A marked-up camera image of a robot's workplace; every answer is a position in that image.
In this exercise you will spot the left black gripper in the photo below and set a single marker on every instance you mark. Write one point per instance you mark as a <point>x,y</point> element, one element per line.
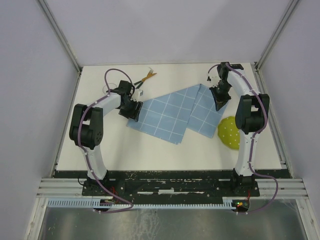
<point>134,114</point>

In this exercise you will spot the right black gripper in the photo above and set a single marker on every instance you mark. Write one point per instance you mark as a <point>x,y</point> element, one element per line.
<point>219,101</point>

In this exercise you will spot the blue checkered cloth napkin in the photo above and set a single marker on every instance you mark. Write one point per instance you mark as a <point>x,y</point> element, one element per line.
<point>167,117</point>

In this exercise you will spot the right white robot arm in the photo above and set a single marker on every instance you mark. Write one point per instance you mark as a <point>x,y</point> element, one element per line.
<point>251,119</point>

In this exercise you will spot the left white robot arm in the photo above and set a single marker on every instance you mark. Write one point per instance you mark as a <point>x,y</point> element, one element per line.
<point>87,126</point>

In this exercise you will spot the green polka dot plate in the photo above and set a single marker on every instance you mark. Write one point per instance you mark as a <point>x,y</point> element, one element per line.
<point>228,133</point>

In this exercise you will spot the clear plastic cup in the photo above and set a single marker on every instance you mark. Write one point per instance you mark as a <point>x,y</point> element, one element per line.
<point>110,86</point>

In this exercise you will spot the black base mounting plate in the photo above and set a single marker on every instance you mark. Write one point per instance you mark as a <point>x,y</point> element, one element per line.
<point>140,186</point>

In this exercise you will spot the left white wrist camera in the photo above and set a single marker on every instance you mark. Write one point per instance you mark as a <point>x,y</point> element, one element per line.
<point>136,96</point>

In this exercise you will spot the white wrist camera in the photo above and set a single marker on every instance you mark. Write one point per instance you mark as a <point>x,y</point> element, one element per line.
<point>212,80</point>
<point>136,96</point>

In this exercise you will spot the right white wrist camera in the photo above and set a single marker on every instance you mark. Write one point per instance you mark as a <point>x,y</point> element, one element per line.
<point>212,80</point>

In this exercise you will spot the blue slotted cable duct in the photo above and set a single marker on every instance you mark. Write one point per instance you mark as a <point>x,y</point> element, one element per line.
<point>151,202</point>

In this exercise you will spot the aluminium front rail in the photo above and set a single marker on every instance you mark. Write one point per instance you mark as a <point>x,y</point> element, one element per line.
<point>70,188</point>

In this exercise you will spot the right aluminium frame post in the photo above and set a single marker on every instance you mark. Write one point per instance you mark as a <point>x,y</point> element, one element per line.
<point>280,27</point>

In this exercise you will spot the aluminium frame post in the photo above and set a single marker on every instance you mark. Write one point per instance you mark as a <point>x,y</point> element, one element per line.
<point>48,13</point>
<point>280,27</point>

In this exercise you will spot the left aluminium frame post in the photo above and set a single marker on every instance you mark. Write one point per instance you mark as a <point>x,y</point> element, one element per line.
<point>48,13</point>

